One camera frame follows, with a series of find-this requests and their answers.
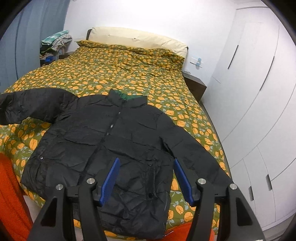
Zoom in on black puffer jacket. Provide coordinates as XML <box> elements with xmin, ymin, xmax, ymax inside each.
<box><xmin>1</xmin><ymin>88</ymin><xmax>231</xmax><ymax>240</ymax></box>

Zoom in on pile of clothes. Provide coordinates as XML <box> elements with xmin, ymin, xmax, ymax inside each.
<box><xmin>40</xmin><ymin>30</ymin><xmax>72</xmax><ymax>66</ymax></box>

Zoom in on orange fleece trousers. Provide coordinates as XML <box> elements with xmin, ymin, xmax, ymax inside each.
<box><xmin>1</xmin><ymin>154</ymin><xmax>33</xmax><ymax>240</ymax></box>

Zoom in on white wardrobe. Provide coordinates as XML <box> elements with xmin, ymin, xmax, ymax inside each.
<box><xmin>203</xmin><ymin>1</ymin><xmax>295</xmax><ymax>230</ymax></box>

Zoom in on dark wooden right nightstand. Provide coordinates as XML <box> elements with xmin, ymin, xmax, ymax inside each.
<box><xmin>182</xmin><ymin>72</ymin><xmax>207</xmax><ymax>102</ymax></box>

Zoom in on green floral bed quilt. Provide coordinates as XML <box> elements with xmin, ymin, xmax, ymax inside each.
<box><xmin>1</xmin><ymin>41</ymin><xmax>229</xmax><ymax>233</ymax></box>

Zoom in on cream padded headboard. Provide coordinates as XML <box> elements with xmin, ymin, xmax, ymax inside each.
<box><xmin>86</xmin><ymin>27</ymin><xmax>188</xmax><ymax>58</ymax></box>

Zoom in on blue grey curtain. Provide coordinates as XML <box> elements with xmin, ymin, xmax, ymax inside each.
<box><xmin>1</xmin><ymin>1</ymin><xmax>70</xmax><ymax>92</ymax></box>

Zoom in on wall socket with blue plug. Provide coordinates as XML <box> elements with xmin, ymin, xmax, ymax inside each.
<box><xmin>190</xmin><ymin>57</ymin><xmax>203</xmax><ymax>69</ymax></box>

